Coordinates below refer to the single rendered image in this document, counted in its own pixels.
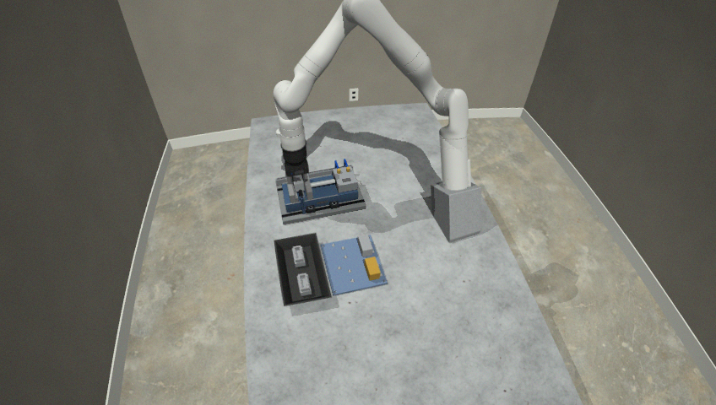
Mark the yellow rectangular block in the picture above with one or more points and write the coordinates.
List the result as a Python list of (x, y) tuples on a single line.
[(372, 268)]

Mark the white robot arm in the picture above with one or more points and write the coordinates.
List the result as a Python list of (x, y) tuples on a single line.
[(407, 56)]

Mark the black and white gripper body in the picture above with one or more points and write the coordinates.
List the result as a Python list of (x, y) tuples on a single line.
[(294, 151)]

